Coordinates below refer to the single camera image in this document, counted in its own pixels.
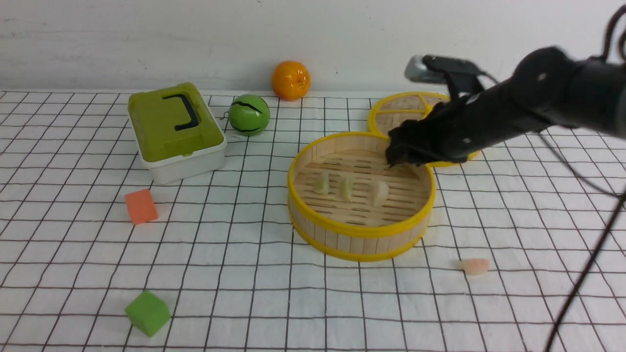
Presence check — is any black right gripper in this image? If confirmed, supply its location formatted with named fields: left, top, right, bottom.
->
left=385, top=81, right=543, bottom=166

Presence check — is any white dumpling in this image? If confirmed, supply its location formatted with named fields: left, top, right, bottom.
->
left=370, top=180, right=389, bottom=207

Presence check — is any light green dumpling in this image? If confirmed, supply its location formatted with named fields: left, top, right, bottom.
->
left=340, top=175, right=354, bottom=203

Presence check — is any pink dumpling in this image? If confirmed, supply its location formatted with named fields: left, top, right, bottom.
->
left=460, top=258, right=491, bottom=276

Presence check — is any pale green dumpling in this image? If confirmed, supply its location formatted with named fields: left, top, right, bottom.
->
left=313, top=170, right=330, bottom=195

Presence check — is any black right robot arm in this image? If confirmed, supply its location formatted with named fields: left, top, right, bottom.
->
left=385, top=47, right=626, bottom=166

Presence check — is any woven bamboo steamer lid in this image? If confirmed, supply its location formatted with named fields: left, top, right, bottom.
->
left=367, top=91, right=482, bottom=168

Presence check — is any bamboo steamer tray yellow rim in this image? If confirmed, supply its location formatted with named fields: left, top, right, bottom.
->
left=288, top=132, right=436, bottom=262

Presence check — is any orange toy fruit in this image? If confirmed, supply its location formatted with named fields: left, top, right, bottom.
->
left=272, top=61, right=311, bottom=102

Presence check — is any green watermelon toy ball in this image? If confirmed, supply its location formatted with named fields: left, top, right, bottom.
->
left=228, top=94, right=270, bottom=136

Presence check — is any green lidded storage box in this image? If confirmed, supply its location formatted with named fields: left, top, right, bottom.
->
left=127, top=83, right=227, bottom=185

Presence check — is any orange foam cube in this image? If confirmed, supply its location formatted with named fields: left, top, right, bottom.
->
left=125, top=189, right=158, bottom=225

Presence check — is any green foam cube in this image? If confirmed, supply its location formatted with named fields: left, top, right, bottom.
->
left=125, top=290, right=172, bottom=338

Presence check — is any white checkered tablecloth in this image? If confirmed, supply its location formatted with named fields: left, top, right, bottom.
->
left=0, top=89, right=616, bottom=352

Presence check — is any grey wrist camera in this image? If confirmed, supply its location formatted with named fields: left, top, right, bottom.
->
left=404, top=55, right=485, bottom=98

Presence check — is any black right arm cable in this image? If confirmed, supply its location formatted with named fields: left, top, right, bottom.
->
left=538, top=5, right=626, bottom=352

